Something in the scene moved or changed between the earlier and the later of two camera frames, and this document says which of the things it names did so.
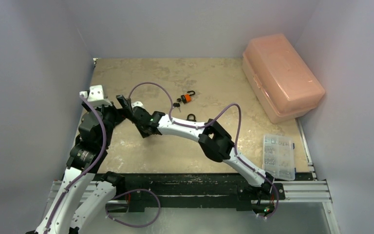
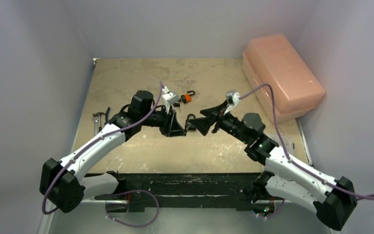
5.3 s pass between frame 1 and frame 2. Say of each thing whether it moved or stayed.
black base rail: stayed
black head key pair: stayed
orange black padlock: stayed
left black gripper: moved
